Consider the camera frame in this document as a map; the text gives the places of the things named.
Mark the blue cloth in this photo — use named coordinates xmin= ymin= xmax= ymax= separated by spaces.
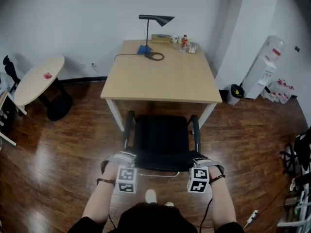
xmin=137 ymin=45 xmax=153 ymax=56

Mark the hand-held gripper cable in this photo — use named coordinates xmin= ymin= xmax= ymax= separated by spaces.
xmin=199 ymin=197 xmax=213 ymax=233
xmin=108 ymin=213 xmax=118 ymax=230

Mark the white water dispenser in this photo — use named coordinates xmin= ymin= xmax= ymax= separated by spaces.
xmin=242 ymin=54 xmax=277 ymax=100

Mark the black lamp cable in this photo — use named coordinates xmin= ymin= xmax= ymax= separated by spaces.
xmin=114 ymin=53 xmax=147 ymax=62

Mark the white power strip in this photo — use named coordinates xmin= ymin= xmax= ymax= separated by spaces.
xmin=247 ymin=209 xmax=259 ymax=224

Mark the black desk lamp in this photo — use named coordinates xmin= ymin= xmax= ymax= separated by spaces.
xmin=138 ymin=15 xmax=175 ymax=62

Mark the square wooden desk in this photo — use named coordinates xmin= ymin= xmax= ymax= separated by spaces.
xmin=100 ymin=39 xmax=223 ymax=133

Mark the person's left white shoe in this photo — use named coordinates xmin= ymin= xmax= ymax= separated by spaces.
xmin=145 ymin=189 xmax=157 ymax=204

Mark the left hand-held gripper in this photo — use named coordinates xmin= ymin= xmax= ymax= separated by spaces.
xmin=100 ymin=151 xmax=137 ymax=194

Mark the white metal rack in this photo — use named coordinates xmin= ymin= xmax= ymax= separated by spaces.
xmin=276 ymin=178 xmax=311 ymax=233

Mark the wooden tissue box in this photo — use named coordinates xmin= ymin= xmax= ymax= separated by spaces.
xmin=151 ymin=33 xmax=170 ymax=44

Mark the clear bottle red label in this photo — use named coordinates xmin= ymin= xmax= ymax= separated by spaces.
xmin=180 ymin=34 xmax=189 ymax=52

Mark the grey trash bin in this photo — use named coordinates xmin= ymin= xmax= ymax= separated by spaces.
xmin=226 ymin=83 xmax=245 ymax=106

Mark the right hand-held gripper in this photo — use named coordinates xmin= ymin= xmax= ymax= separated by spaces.
xmin=188 ymin=157 xmax=225 ymax=193

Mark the round wooden table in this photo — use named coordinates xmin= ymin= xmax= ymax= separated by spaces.
xmin=14 ymin=54 xmax=73 ymax=121

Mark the clear acrylic sign holder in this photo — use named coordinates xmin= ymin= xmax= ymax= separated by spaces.
xmin=187 ymin=41 xmax=199 ymax=54

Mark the right hand-held gripper cable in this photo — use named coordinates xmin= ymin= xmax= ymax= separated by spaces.
xmin=199 ymin=197 xmax=213 ymax=233

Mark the person's left hand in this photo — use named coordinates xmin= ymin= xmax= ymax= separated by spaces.
xmin=103 ymin=163 xmax=119 ymax=181

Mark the person's black clothing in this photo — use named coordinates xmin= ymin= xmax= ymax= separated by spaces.
xmin=68 ymin=201 xmax=246 ymax=233

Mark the large clear water jug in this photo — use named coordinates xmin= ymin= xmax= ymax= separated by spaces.
xmin=263 ymin=34 xmax=285 ymax=63

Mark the dark right wrist bracelet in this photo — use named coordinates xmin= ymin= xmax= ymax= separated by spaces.
xmin=208 ymin=174 xmax=226 ymax=183

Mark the person's right forearm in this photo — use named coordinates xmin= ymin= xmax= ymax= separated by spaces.
xmin=209 ymin=178 xmax=238 ymax=225

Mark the person's left forearm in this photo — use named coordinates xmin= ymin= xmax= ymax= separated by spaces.
xmin=82 ymin=180 xmax=116 ymax=230

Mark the left hand-held gripper cable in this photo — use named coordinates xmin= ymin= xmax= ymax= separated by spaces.
xmin=108 ymin=213 xmax=118 ymax=230

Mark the cluster of red-capped jugs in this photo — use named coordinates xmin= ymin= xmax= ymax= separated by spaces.
xmin=261 ymin=78 xmax=295 ymax=104

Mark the steel thermos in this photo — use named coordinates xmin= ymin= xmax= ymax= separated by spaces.
xmin=284 ymin=195 xmax=301 ymax=207

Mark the white leg wooden desk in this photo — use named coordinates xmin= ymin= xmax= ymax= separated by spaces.
xmin=0 ymin=90 xmax=27 ymax=147

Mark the person's right hand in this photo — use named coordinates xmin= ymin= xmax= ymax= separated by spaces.
xmin=209 ymin=166 xmax=222 ymax=179

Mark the black office chair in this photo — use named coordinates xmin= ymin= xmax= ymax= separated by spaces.
xmin=2 ymin=55 xmax=21 ymax=93
xmin=279 ymin=126 xmax=311 ymax=177

